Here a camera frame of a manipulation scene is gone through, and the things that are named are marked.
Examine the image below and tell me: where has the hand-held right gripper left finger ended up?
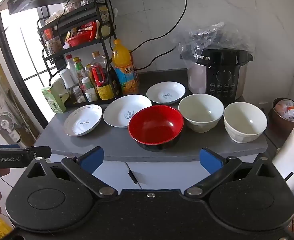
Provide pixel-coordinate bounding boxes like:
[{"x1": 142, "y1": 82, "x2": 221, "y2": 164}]
[{"x1": 25, "y1": 147, "x2": 118, "y2": 198}]

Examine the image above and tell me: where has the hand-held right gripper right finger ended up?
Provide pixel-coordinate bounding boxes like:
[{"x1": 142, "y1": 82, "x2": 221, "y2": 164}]
[{"x1": 184, "y1": 147, "x2": 278, "y2": 197}]

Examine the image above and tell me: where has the silver-rimmed white plate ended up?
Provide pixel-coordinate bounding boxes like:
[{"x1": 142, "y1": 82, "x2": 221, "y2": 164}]
[{"x1": 63, "y1": 104, "x2": 103, "y2": 137}]

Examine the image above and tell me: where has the cream white bowl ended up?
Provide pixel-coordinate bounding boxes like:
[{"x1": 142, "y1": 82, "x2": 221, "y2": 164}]
[
  {"x1": 223, "y1": 102, "x2": 268, "y2": 144},
  {"x1": 178, "y1": 94, "x2": 225, "y2": 133}
]

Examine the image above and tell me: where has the large white script-print plate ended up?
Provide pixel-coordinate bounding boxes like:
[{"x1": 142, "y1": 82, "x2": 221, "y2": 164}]
[{"x1": 103, "y1": 94, "x2": 152, "y2": 128}]

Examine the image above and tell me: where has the red and black bowl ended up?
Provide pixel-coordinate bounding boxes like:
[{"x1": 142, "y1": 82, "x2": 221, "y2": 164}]
[{"x1": 128, "y1": 106, "x2": 185, "y2": 152}]

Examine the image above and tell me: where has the white cross-print plate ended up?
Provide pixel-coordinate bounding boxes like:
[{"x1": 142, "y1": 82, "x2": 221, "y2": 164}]
[{"x1": 146, "y1": 81, "x2": 186, "y2": 105}]

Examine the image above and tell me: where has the white standing fan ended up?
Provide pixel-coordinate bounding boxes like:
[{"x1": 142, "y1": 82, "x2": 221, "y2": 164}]
[{"x1": 0, "y1": 112, "x2": 21, "y2": 143}]

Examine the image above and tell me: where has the green cardboard box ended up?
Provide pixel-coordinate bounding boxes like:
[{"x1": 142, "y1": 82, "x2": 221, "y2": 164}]
[{"x1": 42, "y1": 86, "x2": 67, "y2": 114}]

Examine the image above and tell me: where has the white pill bottle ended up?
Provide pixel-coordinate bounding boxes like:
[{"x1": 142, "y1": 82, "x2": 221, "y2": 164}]
[{"x1": 85, "y1": 88, "x2": 98, "y2": 102}]

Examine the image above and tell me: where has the small glass spice jar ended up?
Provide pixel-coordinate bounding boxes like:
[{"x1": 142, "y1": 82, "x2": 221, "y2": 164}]
[{"x1": 72, "y1": 86, "x2": 86, "y2": 103}]

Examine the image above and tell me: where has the yellow plastic bag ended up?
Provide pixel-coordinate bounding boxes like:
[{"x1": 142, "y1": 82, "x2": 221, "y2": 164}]
[{"x1": 0, "y1": 217, "x2": 12, "y2": 240}]

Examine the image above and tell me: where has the green jar white cap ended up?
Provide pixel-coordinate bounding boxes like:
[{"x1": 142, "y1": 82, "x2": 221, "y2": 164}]
[{"x1": 81, "y1": 77, "x2": 95, "y2": 92}]

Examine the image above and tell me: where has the brown trash bin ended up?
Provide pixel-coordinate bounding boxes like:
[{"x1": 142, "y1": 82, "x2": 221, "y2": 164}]
[{"x1": 268, "y1": 97, "x2": 294, "y2": 139}]

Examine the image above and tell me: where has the white-topped oil spray bottle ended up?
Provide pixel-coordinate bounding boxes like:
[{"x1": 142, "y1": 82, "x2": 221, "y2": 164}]
[{"x1": 59, "y1": 68, "x2": 78, "y2": 104}]

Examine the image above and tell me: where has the electric pressure cooker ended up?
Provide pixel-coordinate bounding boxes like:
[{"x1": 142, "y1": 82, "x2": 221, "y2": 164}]
[{"x1": 187, "y1": 49, "x2": 253, "y2": 101}]

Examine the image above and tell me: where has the green-label sauce bottle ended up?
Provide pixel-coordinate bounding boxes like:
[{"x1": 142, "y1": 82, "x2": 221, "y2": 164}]
[{"x1": 73, "y1": 57, "x2": 86, "y2": 90}]

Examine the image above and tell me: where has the orange juice bottle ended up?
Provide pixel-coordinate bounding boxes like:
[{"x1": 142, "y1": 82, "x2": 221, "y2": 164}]
[{"x1": 111, "y1": 39, "x2": 139, "y2": 95}]

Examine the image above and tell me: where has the black-framed window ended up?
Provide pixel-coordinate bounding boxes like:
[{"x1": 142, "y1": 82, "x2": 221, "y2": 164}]
[{"x1": 0, "y1": 5, "x2": 70, "y2": 145}]

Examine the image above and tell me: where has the clear bottle red cap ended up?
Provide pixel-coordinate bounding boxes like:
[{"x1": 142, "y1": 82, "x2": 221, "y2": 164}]
[{"x1": 65, "y1": 54, "x2": 75, "y2": 70}]

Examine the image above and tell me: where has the printed snack jar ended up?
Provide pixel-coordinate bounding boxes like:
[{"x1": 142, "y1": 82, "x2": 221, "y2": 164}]
[{"x1": 45, "y1": 37, "x2": 62, "y2": 55}]

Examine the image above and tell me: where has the red plastic basket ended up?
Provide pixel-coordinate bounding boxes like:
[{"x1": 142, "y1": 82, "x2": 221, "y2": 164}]
[{"x1": 65, "y1": 29, "x2": 97, "y2": 47}]

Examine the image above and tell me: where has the clear plastic bag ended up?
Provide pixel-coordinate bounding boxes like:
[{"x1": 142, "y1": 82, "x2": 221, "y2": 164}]
[{"x1": 171, "y1": 22, "x2": 256, "y2": 68}]

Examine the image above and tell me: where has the black storage rack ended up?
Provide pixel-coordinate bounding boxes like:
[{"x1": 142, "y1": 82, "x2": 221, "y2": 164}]
[{"x1": 37, "y1": 0, "x2": 124, "y2": 103}]

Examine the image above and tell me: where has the red-handled soy sauce bottle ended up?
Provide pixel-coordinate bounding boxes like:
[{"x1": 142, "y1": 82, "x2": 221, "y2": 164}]
[{"x1": 89, "y1": 51, "x2": 116, "y2": 100}]

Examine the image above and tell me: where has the black power cable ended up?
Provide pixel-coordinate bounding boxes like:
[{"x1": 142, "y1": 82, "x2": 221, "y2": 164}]
[{"x1": 131, "y1": 0, "x2": 190, "y2": 70}]

